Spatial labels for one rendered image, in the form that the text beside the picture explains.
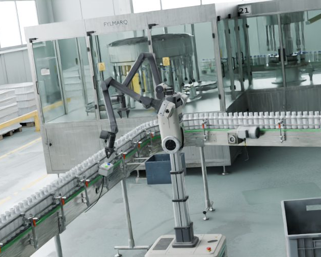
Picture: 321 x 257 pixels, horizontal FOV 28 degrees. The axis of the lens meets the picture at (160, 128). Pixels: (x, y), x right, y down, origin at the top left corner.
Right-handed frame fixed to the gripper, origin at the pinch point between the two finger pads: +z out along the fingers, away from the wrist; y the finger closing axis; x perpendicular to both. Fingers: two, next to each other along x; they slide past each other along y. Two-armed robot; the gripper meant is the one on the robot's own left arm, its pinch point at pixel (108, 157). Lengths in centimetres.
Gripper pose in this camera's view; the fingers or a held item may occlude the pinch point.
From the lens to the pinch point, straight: 528.3
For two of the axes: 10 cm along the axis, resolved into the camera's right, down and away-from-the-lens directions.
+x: 9.4, 2.6, -2.1
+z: -2.1, 9.4, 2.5
